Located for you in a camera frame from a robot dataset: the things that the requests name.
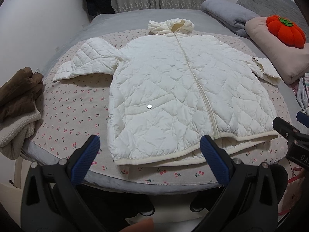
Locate person's left hand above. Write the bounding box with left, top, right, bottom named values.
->
left=120, top=219, right=155, bottom=232

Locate brown fleece garment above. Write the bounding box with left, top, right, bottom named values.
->
left=0, top=67, right=43, bottom=122

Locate grey quilted pillow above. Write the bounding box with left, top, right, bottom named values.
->
left=236, top=0, right=308, bottom=42

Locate cream fleece garment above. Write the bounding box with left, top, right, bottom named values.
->
left=1, top=107, right=41, bottom=160

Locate cherry print bed sheet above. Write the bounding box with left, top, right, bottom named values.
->
left=24, top=29, right=291, bottom=187

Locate red pumpkin plush pillow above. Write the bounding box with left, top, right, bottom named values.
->
left=266, top=15, right=306, bottom=49

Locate white quilted hooded jacket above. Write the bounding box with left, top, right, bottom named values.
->
left=53, top=18, right=280, bottom=165

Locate pink folded quilt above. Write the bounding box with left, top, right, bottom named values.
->
left=245, top=17, right=309, bottom=85

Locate folded grey blanket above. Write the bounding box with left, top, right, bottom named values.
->
left=200, top=0, right=259, bottom=37

